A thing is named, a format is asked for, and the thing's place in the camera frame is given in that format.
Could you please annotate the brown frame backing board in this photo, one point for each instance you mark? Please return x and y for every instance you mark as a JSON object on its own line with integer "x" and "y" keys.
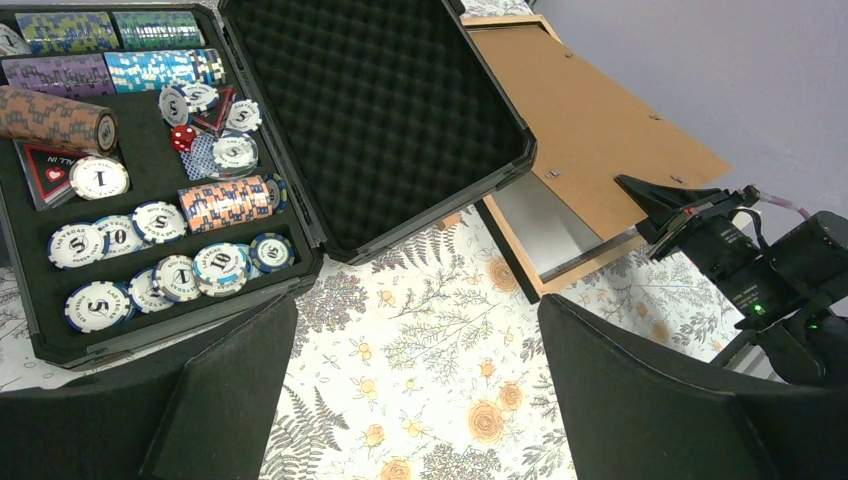
{"x": 590, "y": 129}

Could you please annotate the black poker chip case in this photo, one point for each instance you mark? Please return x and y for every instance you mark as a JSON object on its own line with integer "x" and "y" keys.
{"x": 382, "y": 116}

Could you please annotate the wooden picture frame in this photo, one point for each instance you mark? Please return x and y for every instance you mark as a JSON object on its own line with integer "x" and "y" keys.
{"x": 522, "y": 52}

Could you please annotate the landscape photo print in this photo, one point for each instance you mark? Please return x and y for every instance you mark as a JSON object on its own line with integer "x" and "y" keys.
{"x": 553, "y": 246}

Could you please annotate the orange poker chip stack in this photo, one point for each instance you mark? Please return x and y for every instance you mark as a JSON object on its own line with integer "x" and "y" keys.
{"x": 227, "y": 203}

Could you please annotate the brown poker chip stack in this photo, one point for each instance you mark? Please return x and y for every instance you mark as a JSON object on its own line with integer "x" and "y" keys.
{"x": 37, "y": 116}

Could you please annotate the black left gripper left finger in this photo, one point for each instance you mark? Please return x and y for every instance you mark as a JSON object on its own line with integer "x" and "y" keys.
{"x": 199, "y": 409}

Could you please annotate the red die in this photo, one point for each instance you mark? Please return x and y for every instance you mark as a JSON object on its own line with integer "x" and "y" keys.
{"x": 182, "y": 137}

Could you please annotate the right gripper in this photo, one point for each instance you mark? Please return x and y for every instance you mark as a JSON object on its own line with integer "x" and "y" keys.
{"x": 721, "y": 235}

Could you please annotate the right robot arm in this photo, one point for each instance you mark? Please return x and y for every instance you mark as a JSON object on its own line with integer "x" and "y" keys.
{"x": 809, "y": 346}

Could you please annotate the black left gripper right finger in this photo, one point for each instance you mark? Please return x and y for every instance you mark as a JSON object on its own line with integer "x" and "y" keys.
{"x": 634, "y": 409}

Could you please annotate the small wooden block right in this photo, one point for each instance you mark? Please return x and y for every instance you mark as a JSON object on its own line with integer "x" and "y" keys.
{"x": 449, "y": 221}

